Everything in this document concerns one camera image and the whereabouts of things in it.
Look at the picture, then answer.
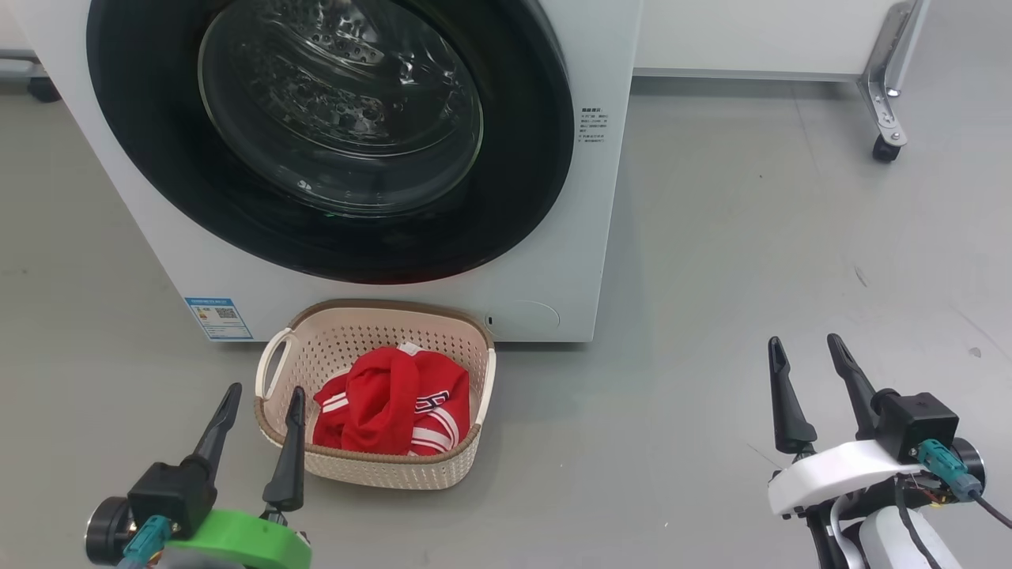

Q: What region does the metal cart leg with caster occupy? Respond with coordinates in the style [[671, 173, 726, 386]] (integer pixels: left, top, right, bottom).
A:
[[632, 0, 934, 164]]

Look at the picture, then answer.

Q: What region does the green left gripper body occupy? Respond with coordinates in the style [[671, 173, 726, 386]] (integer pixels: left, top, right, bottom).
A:
[[162, 510, 313, 569]]

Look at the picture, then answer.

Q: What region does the grey washing machine door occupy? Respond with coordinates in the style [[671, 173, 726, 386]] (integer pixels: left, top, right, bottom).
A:
[[85, 0, 575, 285]]

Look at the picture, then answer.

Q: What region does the blue white energy label sticker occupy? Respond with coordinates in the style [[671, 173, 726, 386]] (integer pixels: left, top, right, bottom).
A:
[[184, 297, 254, 341]]

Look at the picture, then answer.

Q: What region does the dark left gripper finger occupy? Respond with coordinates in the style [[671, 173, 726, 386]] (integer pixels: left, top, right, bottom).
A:
[[192, 383, 243, 480], [262, 386, 307, 513]]

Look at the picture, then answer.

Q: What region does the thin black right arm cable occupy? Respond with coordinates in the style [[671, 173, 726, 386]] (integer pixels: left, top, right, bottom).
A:
[[893, 482, 942, 569]]

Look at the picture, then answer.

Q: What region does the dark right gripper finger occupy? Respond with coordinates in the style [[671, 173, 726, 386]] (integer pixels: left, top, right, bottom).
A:
[[768, 337, 818, 455], [827, 333, 878, 440]]

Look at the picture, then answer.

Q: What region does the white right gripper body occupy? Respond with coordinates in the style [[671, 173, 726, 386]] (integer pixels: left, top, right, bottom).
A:
[[767, 440, 922, 518]]

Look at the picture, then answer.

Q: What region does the white front-load washing machine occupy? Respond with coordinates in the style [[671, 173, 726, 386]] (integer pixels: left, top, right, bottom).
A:
[[8, 0, 643, 345]]

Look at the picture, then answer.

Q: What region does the red garment with white stripes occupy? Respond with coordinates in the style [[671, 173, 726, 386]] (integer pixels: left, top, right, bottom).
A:
[[312, 346, 420, 455]]

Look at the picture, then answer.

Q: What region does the white partition with caster foot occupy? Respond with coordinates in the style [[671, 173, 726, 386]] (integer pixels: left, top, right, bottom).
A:
[[0, 49, 62, 104]]

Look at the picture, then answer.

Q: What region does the left camera cable teal plug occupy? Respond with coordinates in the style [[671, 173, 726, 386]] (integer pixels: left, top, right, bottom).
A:
[[119, 514, 175, 569]]

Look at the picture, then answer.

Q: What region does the cream perforated laundry basket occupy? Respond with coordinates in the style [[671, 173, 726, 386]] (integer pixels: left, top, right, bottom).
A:
[[253, 299, 497, 491]]

